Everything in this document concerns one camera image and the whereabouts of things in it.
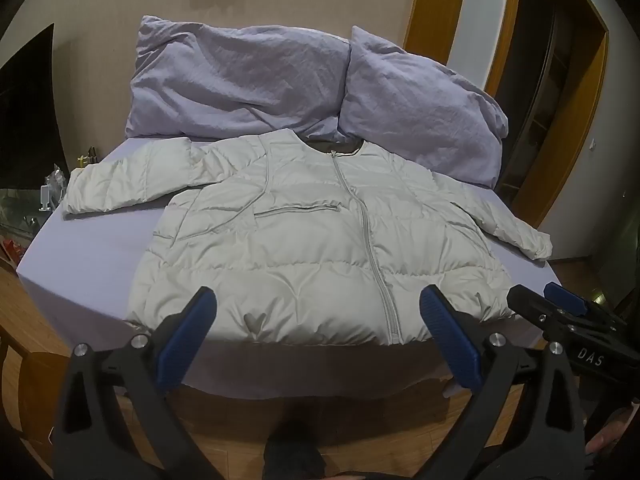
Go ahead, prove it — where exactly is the person's right hand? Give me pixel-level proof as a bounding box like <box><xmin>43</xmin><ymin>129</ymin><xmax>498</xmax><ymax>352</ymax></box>
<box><xmin>584</xmin><ymin>399</ymin><xmax>640</xmax><ymax>462</ymax></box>

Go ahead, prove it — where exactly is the wooden furniture piece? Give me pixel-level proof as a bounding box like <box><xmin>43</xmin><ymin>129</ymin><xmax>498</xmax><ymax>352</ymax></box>
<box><xmin>0</xmin><ymin>322</ymin><xmax>76</xmax><ymax>441</ymax></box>

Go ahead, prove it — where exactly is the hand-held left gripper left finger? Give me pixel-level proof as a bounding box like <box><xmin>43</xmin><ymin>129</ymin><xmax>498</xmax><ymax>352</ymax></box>
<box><xmin>50</xmin><ymin>286</ymin><xmax>236</xmax><ymax>480</ymax></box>

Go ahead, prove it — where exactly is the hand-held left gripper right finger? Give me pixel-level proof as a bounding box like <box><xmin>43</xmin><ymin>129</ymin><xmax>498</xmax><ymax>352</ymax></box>
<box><xmin>419</xmin><ymin>284</ymin><xmax>588</xmax><ymax>480</ymax></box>

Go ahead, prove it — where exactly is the pale grey puffer jacket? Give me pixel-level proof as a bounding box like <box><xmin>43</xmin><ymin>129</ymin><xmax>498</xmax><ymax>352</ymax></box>
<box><xmin>61</xmin><ymin>129</ymin><xmax>553</xmax><ymax>347</ymax></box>

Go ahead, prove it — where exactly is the bed with lilac sheet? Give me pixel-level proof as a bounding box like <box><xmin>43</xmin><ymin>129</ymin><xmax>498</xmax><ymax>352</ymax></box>
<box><xmin>15</xmin><ymin>130</ymin><xmax>566</xmax><ymax>411</ymax></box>

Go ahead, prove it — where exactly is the dark glass panel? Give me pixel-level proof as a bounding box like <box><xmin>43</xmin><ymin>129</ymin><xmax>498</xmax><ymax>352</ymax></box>
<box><xmin>0</xmin><ymin>22</ymin><xmax>69</xmax><ymax>192</ymax></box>

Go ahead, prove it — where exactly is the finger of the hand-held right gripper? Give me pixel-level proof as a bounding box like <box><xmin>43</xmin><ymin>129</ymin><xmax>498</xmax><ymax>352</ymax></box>
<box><xmin>506</xmin><ymin>284</ymin><xmax>564</xmax><ymax>332</ymax></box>
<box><xmin>544</xmin><ymin>281</ymin><xmax>626</xmax><ymax>329</ymax></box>

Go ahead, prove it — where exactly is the wooden door frame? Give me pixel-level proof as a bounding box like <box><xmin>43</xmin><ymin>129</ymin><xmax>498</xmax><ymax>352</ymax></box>
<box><xmin>402</xmin><ymin>0</ymin><xmax>472</xmax><ymax>68</ymax></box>

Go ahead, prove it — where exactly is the lilac pillow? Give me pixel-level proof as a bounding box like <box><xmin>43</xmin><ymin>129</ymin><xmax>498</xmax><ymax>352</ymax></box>
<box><xmin>122</xmin><ymin>15</ymin><xmax>353</xmax><ymax>142</ymax></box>
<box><xmin>337</xmin><ymin>25</ymin><xmax>510</xmax><ymax>188</ymax></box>

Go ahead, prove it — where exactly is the clear plastic bag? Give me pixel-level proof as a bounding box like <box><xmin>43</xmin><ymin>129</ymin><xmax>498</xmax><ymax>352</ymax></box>
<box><xmin>47</xmin><ymin>164</ymin><xmax>69</xmax><ymax>197</ymax></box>

